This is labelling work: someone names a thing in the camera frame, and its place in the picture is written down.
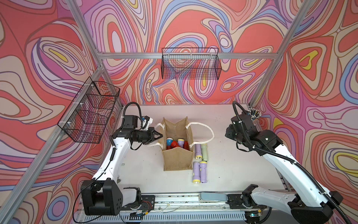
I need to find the blue flashlight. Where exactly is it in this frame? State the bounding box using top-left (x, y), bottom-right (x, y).
top-left (166, 137), bottom-right (173, 146)

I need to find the red white flashlight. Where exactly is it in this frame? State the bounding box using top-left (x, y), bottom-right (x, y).
top-left (170, 141), bottom-right (180, 149)

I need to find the purple flashlight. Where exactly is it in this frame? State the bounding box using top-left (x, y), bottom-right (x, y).
top-left (200, 161), bottom-right (208, 183)
top-left (178, 139), bottom-right (185, 148)
top-left (192, 161), bottom-right (201, 184)
top-left (195, 144), bottom-right (202, 160)

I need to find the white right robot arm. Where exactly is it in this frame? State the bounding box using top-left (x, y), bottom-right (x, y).
top-left (225, 114), bottom-right (350, 224)

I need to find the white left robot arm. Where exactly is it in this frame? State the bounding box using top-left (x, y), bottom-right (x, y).
top-left (80, 127), bottom-right (163, 216)

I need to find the metal cup with pencils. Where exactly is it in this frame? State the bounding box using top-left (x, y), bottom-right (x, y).
top-left (248, 107), bottom-right (262, 121)

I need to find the green flashlight upper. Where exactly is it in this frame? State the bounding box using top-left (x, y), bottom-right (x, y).
top-left (201, 143), bottom-right (208, 162)

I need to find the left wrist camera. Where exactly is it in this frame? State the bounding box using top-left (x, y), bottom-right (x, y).
top-left (121, 115), bottom-right (153, 131)

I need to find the black corrugated cable right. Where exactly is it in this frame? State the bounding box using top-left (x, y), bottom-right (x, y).
top-left (232, 100), bottom-right (353, 224)

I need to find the black wire basket left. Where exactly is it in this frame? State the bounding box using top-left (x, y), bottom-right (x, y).
top-left (57, 77), bottom-right (120, 144)

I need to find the black wire basket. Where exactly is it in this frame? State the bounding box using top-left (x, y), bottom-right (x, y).
top-left (161, 47), bottom-right (222, 80)
top-left (57, 77), bottom-right (120, 144)

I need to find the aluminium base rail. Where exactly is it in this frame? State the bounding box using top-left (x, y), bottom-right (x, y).
top-left (71, 192), bottom-right (297, 224)

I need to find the black wire basket back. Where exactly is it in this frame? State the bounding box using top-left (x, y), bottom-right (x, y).
top-left (161, 47), bottom-right (222, 80)

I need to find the aluminium frame post left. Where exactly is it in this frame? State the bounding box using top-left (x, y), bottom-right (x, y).
top-left (65, 0), bottom-right (124, 108)

